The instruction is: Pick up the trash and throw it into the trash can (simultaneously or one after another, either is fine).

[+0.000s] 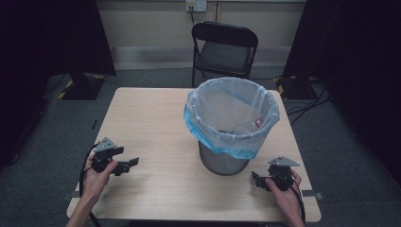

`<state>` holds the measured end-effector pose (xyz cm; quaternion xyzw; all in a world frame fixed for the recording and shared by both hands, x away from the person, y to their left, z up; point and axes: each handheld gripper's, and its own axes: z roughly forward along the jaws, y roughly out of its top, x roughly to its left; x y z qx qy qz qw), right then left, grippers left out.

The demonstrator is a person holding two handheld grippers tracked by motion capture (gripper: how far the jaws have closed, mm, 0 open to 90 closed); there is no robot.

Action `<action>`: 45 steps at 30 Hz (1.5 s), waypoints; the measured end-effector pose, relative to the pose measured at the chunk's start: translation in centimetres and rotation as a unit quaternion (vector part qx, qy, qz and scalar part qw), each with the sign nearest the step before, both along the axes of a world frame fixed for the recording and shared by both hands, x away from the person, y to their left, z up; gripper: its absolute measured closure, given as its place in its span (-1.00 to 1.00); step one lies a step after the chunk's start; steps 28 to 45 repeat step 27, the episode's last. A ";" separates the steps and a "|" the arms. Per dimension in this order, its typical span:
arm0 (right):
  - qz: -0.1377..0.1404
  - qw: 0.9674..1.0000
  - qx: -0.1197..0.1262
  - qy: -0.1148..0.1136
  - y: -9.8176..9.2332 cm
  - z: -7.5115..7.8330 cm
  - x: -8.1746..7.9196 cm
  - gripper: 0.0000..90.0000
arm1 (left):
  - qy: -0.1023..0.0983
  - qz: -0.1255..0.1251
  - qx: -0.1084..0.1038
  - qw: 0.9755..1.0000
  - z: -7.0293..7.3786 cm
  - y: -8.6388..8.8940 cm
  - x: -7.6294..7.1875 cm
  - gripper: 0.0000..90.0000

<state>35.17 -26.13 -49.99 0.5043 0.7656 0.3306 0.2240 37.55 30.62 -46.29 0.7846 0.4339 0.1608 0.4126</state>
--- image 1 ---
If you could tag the small black floor tape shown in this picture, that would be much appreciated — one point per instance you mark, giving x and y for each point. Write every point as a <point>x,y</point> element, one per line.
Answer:
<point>94,124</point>

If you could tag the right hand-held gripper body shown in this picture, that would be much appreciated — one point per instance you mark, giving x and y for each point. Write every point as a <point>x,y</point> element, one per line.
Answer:
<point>280,175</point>

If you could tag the dark curtain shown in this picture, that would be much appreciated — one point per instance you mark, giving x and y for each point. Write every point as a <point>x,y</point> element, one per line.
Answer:
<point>356,47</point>
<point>47,38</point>

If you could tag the clear plastic water bottle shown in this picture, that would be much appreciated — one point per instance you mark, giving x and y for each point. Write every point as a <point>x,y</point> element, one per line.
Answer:
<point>247,127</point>

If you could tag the person's left hand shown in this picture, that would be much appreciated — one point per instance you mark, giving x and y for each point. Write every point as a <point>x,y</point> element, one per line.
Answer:
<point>96,184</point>

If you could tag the black folding chair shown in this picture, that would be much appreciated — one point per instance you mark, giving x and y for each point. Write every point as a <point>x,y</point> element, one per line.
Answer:
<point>223,56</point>

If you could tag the grey metal trash bin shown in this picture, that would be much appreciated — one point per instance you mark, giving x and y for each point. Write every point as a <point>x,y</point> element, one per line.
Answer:
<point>220,164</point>

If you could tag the person's right hand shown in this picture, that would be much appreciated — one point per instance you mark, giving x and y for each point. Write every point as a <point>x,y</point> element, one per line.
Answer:
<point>285,201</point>

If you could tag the grey floor tape strip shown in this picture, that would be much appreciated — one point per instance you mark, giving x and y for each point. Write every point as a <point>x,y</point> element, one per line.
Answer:
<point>74,195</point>
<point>310,194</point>

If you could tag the dark scrap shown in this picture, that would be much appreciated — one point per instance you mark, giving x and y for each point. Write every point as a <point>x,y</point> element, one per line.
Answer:
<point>224,131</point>

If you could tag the blue translucent bin liner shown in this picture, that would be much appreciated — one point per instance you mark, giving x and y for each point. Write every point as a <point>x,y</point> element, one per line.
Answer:
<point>201,126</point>

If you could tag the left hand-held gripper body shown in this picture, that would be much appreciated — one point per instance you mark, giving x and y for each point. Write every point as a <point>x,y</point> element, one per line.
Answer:
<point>102,156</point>

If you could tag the white wall socket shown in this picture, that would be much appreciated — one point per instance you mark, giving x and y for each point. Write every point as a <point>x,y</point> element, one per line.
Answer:
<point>196,4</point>

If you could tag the black stand base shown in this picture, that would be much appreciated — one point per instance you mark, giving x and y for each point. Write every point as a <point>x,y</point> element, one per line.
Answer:
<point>294,90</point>
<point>82,86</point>

